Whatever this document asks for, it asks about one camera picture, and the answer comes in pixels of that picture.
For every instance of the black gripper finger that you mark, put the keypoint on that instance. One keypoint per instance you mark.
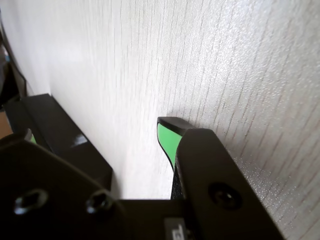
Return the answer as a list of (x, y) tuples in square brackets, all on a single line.
[(210, 175), (50, 195)]

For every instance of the black open box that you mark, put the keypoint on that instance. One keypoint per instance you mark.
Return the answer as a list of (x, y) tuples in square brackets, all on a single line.
[(96, 170)]

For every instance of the black cardboard box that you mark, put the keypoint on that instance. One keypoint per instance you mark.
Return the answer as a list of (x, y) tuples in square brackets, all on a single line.
[(37, 117)]

